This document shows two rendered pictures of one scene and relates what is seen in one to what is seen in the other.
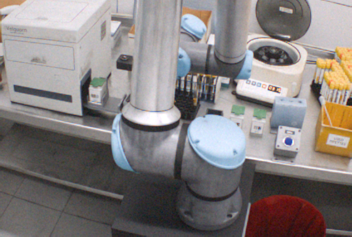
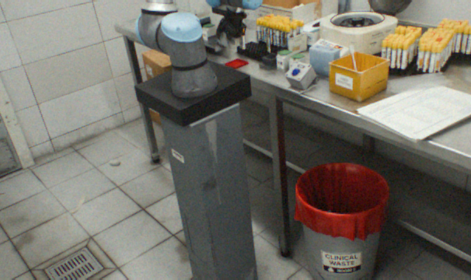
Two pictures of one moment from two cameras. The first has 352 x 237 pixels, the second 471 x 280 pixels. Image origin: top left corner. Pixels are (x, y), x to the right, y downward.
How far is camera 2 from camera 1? 1.18 m
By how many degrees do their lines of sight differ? 36
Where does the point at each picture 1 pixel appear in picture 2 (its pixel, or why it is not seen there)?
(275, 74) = (339, 34)
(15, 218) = not seen: hidden behind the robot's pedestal
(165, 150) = (152, 27)
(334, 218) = (435, 223)
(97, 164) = (259, 125)
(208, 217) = (176, 84)
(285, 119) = (319, 64)
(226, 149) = (172, 25)
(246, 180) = (232, 81)
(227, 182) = (179, 54)
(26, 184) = not seen: hidden behind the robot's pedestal
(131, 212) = (152, 82)
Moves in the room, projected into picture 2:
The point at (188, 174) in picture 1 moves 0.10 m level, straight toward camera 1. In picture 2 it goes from (161, 44) to (135, 54)
